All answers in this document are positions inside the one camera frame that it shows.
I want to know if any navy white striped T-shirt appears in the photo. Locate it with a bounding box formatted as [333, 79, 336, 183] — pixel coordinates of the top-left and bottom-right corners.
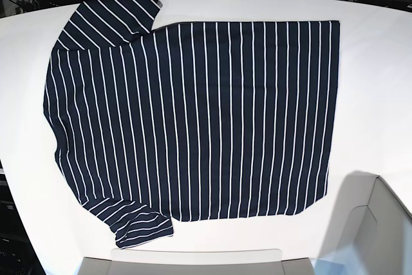
[43, 0, 340, 249]

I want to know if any grey bin front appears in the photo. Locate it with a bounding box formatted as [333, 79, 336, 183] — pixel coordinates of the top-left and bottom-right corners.
[78, 249, 315, 274]

